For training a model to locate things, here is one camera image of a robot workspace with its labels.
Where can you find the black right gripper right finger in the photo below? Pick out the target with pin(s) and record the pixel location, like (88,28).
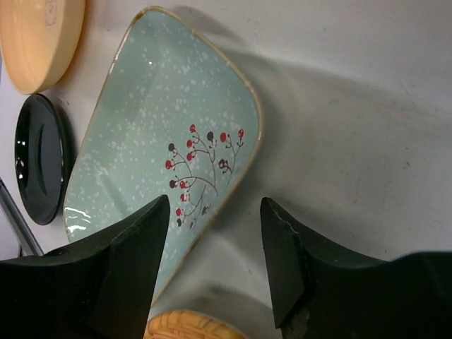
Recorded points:
(320,289)

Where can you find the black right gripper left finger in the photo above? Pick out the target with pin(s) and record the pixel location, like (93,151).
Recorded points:
(98,287)

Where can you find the woven bamboo round plate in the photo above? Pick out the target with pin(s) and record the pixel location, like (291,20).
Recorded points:
(189,324)

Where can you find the black round plate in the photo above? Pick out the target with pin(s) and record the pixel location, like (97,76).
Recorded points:
(43,157)

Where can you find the light blue square ceramic plate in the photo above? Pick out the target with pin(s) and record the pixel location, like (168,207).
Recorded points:
(174,117)

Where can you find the orange round plastic plate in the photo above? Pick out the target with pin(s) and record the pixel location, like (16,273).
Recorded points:
(38,41)

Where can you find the aluminium table frame rail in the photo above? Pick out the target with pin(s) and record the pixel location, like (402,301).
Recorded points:
(28,243)

